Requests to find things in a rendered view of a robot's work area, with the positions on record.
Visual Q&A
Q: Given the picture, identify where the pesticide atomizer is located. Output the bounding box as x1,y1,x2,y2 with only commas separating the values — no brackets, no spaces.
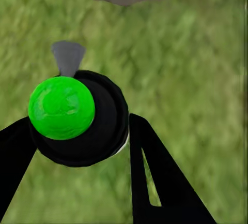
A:
28,40,130,168

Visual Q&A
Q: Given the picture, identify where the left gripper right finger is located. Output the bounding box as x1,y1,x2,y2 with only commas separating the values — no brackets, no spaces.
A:
129,113,216,224

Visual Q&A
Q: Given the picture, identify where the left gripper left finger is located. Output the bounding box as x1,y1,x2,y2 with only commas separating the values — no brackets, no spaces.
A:
0,117,37,222

